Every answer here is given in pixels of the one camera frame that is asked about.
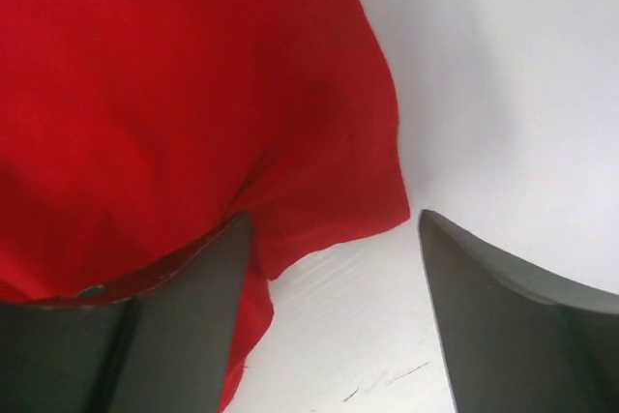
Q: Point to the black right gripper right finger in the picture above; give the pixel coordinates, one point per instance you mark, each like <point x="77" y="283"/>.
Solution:
<point x="514" y="336"/>

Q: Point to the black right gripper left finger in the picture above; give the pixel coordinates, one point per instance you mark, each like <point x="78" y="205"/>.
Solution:
<point x="155" y="340"/>

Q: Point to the red t shirt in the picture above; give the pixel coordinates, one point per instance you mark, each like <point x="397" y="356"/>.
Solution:
<point x="132" y="128"/>

